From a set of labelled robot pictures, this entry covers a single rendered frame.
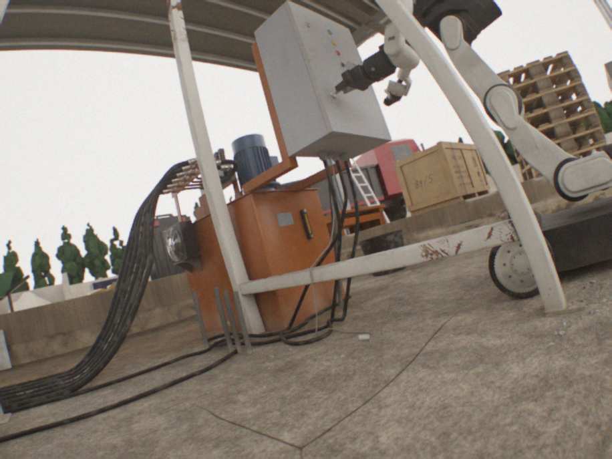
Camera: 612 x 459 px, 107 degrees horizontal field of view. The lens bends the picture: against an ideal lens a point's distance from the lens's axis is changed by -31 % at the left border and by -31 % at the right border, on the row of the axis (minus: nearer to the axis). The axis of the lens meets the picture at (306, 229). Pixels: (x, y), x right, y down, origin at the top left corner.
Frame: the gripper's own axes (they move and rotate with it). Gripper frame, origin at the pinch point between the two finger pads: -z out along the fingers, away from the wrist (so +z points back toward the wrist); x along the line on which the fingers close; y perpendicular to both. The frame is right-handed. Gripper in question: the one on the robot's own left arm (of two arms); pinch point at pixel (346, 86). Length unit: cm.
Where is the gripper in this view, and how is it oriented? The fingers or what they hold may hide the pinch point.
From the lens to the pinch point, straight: 114.6
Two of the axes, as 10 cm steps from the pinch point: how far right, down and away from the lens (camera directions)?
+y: -2.6, -9.6, 0.6
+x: 6.9, -1.4, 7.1
